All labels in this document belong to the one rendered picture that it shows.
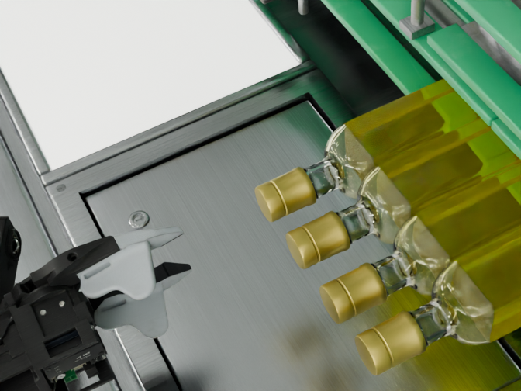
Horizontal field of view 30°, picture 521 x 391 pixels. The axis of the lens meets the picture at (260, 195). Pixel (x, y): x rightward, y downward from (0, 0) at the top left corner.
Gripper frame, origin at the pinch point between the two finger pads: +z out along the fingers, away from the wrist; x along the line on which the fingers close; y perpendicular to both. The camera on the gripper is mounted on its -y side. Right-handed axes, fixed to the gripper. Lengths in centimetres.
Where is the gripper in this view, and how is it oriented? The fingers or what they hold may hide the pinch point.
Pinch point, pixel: (169, 248)
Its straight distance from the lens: 83.3
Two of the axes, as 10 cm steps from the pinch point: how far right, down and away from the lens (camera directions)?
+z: 8.9, -4.0, 2.2
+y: 4.5, 7.1, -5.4
